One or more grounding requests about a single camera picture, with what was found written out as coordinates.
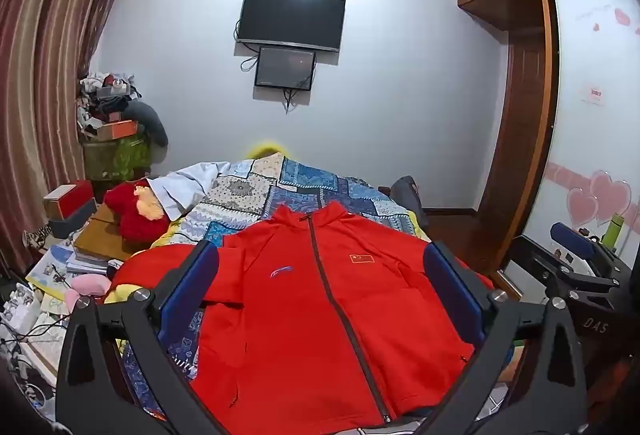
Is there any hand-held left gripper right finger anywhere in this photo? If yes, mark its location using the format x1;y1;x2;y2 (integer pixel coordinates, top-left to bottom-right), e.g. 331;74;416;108
414;240;589;435

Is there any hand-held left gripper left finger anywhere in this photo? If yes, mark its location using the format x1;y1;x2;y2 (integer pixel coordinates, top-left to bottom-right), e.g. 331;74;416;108
55;239;236;435

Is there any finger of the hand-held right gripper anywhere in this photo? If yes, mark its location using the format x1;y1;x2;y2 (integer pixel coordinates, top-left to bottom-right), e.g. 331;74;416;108
510;235;622;298
550;222;633;277

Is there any red zip jacket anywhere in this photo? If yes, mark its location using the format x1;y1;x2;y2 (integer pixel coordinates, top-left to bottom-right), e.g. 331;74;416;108
107;205;496;428

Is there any pile of mixed clothes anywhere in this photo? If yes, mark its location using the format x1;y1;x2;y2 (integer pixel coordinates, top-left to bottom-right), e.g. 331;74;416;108
76;72;139;128

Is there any green bottle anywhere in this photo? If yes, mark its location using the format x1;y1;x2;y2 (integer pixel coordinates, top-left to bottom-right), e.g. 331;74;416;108
601;212;626;249

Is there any red plush toy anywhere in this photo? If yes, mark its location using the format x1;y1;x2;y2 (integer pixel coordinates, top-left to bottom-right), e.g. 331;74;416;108
103;178;172;244

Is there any light blue shirt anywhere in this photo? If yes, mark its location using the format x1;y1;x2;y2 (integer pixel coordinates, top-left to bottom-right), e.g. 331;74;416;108
147;160;232;222

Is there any dark grey bag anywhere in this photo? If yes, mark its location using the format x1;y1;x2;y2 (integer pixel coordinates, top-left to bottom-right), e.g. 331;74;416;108
389;175;427;227

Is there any pink soft item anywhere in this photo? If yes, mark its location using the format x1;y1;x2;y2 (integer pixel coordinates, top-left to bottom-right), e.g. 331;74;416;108
64;274;112;312

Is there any wooden nightstand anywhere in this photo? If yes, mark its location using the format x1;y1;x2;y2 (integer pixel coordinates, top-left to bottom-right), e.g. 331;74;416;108
72;202;135;262

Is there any grey box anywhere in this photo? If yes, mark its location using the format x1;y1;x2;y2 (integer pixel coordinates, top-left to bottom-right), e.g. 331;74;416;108
50;199;99;239

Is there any pile of books and papers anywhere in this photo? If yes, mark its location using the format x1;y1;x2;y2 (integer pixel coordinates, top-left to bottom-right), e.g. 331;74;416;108
24;241;126;298

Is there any blue patchwork quilt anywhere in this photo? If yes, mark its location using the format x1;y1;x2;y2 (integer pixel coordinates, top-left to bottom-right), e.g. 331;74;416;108
120;150;432;416

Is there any green patterned cloth cover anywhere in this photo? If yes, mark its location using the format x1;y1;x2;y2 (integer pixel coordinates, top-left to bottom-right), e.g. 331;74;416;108
81;134;152;182

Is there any red box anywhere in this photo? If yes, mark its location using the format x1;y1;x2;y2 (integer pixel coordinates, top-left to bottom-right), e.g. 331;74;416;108
42;180;96;221

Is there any yellow plush item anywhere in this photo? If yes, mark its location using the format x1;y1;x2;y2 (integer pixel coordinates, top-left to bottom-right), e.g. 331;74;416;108
248;140;292;161

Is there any orange box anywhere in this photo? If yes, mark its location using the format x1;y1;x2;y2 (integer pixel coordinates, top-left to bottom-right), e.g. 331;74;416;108
94;119;139;142

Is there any striped brown curtain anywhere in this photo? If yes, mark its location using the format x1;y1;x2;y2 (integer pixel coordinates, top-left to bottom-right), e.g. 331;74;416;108
0;0;142;276

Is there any black floor cable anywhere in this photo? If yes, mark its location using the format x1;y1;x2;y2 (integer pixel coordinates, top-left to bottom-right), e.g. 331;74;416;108
0;321;68;351

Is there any black monitor cable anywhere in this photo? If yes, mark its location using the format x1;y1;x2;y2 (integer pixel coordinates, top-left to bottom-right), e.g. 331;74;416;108
281;88;312;114

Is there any black television cable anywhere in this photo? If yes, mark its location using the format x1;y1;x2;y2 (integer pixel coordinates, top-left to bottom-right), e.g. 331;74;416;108
233;19;259;72

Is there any small black wall monitor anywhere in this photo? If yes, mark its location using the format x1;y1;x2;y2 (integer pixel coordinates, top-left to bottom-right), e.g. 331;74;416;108
254;46;317;92

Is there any black wall television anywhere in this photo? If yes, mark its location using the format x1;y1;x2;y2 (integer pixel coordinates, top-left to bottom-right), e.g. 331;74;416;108
236;0;347;53

